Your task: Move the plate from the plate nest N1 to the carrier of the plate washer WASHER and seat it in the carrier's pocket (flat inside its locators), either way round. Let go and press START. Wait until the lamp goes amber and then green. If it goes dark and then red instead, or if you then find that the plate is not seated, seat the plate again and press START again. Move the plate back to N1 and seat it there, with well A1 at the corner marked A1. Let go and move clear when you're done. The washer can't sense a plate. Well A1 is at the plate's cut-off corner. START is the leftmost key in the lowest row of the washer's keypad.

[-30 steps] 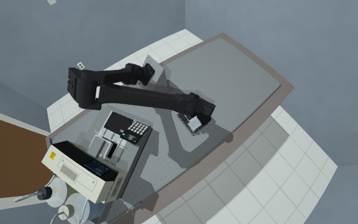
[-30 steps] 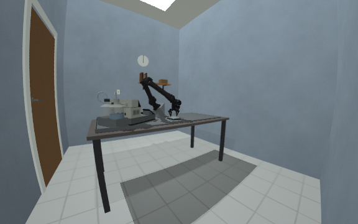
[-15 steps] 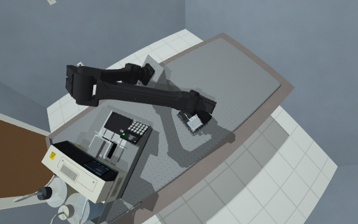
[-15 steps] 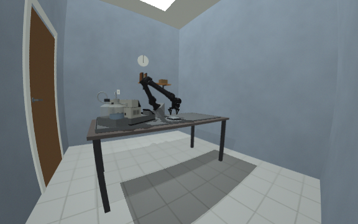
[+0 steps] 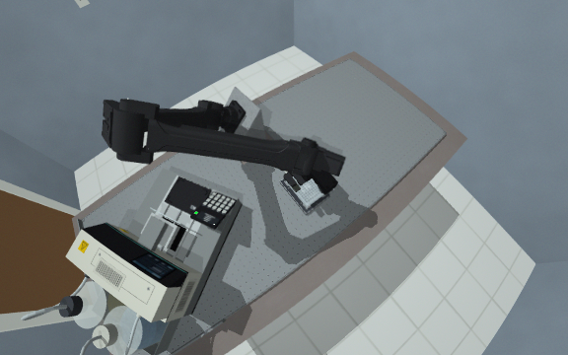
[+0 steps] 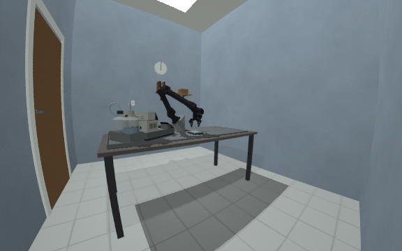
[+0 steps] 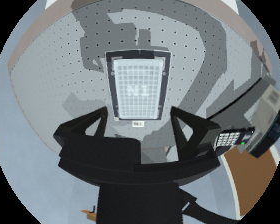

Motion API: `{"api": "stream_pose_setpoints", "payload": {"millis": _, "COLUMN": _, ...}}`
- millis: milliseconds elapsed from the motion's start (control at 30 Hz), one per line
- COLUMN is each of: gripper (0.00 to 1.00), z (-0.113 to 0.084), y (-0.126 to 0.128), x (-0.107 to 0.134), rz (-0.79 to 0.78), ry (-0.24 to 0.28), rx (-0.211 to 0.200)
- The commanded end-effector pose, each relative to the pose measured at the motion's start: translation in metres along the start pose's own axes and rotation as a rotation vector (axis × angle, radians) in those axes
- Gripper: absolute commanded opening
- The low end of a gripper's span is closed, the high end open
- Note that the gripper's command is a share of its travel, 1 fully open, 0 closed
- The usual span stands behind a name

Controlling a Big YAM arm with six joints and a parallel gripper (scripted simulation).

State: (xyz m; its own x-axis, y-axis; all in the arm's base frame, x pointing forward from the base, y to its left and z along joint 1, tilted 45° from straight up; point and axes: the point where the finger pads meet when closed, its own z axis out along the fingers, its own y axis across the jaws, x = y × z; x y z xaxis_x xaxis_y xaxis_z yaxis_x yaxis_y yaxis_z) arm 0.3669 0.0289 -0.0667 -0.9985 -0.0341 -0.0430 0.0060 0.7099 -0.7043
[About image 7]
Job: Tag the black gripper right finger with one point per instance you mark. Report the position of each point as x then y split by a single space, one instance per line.
204 132

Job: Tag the white multi-well plate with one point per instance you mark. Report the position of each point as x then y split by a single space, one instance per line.
144 104

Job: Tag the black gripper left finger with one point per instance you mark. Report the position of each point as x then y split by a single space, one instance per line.
80 124

